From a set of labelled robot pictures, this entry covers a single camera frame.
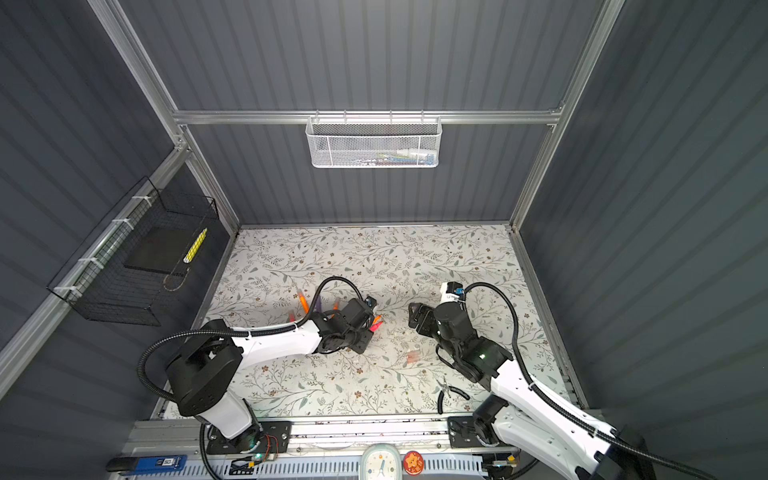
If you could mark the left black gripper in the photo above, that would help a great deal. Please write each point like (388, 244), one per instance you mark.
(367, 338)

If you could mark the items in white basket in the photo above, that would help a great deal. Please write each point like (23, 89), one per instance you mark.
(412, 157)

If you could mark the black wire basket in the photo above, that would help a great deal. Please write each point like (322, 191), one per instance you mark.
(100, 289)

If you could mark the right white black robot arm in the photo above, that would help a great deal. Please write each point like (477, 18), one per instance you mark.
(513, 414)

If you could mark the black pad in basket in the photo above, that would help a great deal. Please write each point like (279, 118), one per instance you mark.
(161, 251)

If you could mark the red round badge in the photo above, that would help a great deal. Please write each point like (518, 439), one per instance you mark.
(413, 463)

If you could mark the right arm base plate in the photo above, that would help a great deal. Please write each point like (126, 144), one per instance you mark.
(468, 432)

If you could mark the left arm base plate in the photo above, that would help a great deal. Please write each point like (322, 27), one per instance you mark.
(271, 437)

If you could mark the blue black tool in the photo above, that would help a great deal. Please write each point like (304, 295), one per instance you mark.
(146, 465)

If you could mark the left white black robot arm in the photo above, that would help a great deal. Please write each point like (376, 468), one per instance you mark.
(201, 371)

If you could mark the black handled pliers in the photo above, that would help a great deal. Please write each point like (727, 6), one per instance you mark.
(445, 390)

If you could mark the floral patterned table mat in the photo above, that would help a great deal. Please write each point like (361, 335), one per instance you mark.
(397, 266)

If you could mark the white wire mesh basket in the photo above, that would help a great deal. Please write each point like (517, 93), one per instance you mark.
(334, 145)

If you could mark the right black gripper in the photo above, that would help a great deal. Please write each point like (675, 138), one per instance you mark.
(430, 315)

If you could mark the yellow highlighter pen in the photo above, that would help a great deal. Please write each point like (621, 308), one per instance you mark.
(195, 246)

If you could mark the white analog clock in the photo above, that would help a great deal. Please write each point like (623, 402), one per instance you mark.
(380, 462)

